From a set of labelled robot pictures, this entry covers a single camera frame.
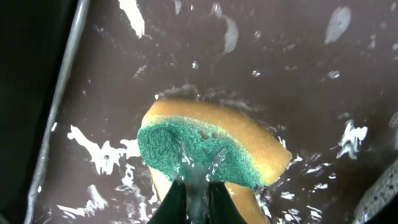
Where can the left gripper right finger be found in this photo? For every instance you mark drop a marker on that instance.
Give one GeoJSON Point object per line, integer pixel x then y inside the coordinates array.
{"type": "Point", "coordinates": [221, 208]}

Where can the green yellow sponge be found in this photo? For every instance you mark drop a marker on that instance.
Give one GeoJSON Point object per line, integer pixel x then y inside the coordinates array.
{"type": "Point", "coordinates": [188, 140]}

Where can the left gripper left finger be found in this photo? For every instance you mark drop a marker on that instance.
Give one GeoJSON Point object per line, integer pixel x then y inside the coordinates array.
{"type": "Point", "coordinates": [173, 209]}

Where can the black water basin tray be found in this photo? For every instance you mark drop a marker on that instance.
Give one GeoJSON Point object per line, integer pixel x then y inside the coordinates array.
{"type": "Point", "coordinates": [320, 75]}

